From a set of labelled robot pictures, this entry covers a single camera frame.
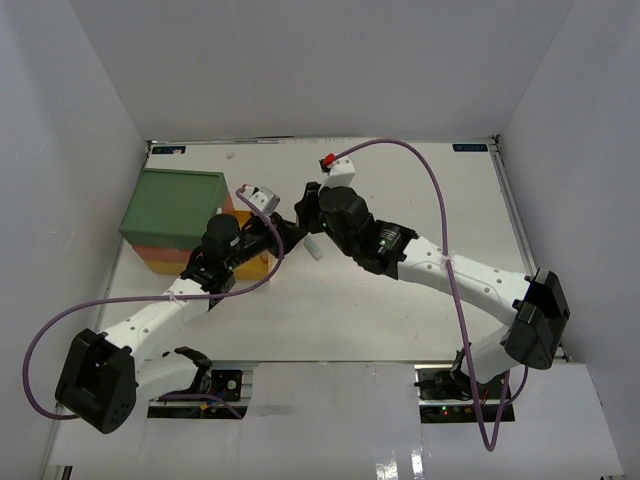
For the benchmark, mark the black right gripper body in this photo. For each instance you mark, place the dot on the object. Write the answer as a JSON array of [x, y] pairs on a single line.
[[312, 220]]

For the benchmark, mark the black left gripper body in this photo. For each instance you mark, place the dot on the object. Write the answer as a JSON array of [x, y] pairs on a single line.
[[257, 239]]

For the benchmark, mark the yellow drawer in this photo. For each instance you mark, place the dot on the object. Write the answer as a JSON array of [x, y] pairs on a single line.
[[255, 269]]

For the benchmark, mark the red drawer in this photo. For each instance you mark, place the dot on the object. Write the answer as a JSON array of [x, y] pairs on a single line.
[[170, 250]]

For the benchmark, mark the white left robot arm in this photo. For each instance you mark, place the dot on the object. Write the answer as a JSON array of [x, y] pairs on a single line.
[[105, 373]]

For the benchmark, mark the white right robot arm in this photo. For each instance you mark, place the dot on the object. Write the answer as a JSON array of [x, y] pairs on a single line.
[[532, 310]]

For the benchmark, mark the blue table label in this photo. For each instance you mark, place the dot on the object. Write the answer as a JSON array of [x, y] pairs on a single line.
[[470, 147], [168, 150]]

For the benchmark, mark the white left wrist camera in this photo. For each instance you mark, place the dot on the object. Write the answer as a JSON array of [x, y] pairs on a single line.
[[261, 198]]

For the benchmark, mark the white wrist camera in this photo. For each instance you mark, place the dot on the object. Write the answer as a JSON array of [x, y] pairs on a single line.
[[261, 198], [339, 171]]

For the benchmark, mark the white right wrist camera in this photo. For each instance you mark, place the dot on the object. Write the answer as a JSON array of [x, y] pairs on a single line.
[[339, 171]]

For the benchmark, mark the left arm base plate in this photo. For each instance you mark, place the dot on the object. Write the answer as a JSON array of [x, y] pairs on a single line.
[[230, 390]]

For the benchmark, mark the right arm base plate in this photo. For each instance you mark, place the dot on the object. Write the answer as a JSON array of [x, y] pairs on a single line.
[[443, 400]]

